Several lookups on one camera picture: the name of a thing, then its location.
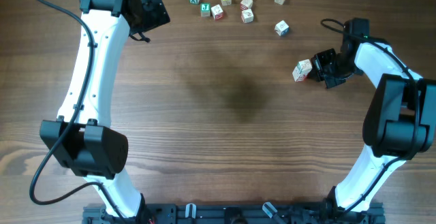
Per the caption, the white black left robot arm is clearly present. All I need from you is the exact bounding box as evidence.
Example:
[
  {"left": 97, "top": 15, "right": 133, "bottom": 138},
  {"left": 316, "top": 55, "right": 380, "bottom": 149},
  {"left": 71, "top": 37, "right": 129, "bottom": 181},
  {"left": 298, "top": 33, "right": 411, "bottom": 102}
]
[{"left": 40, "top": 0, "right": 170, "bottom": 223}]

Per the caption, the wooden block blue side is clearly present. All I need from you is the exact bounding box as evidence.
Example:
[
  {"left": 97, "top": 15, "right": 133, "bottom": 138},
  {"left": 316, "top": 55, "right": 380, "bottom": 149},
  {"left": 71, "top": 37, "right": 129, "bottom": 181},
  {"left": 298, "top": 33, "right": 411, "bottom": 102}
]
[{"left": 275, "top": 20, "right": 290, "bottom": 36}]

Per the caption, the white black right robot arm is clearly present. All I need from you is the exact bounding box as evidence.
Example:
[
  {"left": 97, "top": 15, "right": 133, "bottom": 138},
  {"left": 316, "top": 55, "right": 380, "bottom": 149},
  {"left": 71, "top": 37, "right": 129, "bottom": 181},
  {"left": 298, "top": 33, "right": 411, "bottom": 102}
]
[{"left": 309, "top": 18, "right": 435, "bottom": 218}]

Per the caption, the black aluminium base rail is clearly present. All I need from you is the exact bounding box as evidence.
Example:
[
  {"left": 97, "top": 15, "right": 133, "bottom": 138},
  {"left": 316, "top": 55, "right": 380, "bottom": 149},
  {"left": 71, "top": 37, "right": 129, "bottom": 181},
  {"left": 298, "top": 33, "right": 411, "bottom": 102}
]
[{"left": 82, "top": 202, "right": 386, "bottom": 224}]

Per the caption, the wooden block red pattern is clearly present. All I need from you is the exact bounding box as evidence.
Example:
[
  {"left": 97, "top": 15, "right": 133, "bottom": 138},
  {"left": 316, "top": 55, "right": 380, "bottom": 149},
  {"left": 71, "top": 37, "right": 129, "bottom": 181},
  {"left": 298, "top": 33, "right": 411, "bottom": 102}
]
[{"left": 240, "top": 0, "right": 253, "bottom": 10}]

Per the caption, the red A wooden block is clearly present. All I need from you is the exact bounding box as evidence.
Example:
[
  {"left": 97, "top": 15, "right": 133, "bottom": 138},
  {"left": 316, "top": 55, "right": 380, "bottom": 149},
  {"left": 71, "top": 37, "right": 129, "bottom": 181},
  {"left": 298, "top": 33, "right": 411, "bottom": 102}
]
[{"left": 292, "top": 67, "right": 308, "bottom": 82}]

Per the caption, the wooden block red side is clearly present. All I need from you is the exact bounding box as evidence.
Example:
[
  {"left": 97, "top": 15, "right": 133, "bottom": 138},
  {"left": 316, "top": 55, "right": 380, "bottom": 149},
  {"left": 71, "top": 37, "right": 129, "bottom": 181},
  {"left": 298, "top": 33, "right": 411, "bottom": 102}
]
[{"left": 211, "top": 4, "right": 223, "bottom": 20}]

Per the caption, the wooden block red drawing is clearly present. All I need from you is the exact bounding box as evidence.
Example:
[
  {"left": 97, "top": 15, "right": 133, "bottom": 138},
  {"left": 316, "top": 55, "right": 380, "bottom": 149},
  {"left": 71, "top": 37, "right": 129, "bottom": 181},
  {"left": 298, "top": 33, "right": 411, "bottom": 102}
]
[{"left": 241, "top": 9, "right": 254, "bottom": 23}]

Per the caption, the red I wooden block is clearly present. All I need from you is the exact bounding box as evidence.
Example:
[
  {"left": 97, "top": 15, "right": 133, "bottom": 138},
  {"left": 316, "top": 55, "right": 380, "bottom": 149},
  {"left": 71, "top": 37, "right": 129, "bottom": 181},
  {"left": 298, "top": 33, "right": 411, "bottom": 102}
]
[{"left": 296, "top": 59, "right": 312, "bottom": 75}]

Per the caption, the green J wooden block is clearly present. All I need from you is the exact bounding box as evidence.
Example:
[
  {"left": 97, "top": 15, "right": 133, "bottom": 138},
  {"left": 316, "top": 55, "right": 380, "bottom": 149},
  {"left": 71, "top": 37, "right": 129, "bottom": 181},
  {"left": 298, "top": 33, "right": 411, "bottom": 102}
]
[{"left": 200, "top": 3, "right": 211, "bottom": 17}]

